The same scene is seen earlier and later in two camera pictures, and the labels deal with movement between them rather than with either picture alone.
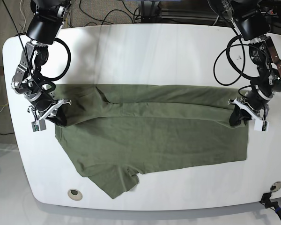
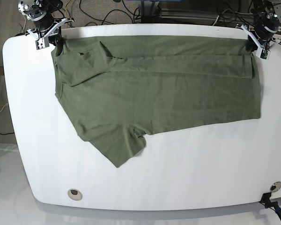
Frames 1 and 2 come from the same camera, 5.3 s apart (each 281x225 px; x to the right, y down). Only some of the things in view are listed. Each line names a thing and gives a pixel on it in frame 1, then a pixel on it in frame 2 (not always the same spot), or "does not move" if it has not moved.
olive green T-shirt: x=116 y=131 → x=117 y=89
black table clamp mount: x=273 y=205 does not move
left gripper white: x=59 y=119 → x=56 y=39
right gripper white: x=246 y=114 → x=251 y=46
